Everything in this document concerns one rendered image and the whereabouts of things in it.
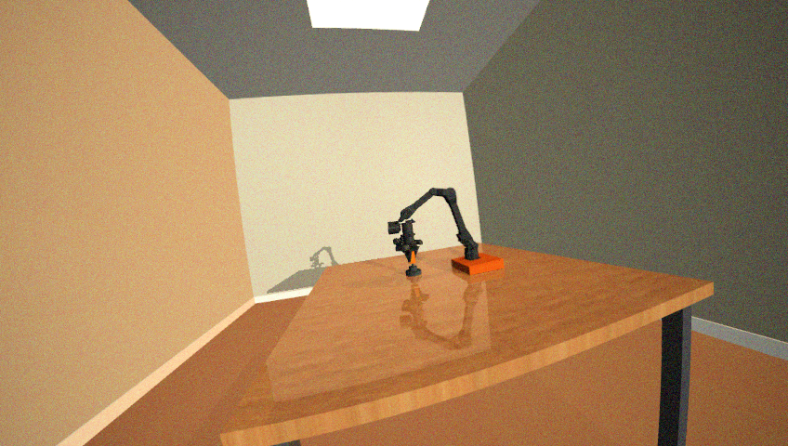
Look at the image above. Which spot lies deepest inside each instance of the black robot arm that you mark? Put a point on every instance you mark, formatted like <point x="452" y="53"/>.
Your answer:
<point x="463" y="236"/>

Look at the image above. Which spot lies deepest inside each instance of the black round pedestal with short shaft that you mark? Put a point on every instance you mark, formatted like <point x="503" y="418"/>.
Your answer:
<point x="413" y="271"/>

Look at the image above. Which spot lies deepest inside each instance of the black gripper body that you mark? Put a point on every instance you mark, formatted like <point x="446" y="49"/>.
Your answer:
<point x="409" y="241"/>

